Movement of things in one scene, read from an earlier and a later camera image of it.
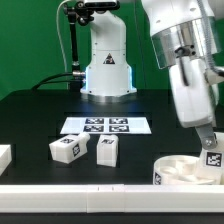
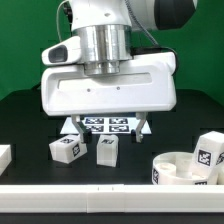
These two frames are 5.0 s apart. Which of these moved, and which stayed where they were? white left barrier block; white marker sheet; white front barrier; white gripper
Moved: white gripper
Stayed: white marker sheet; white front barrier; white left barrier block
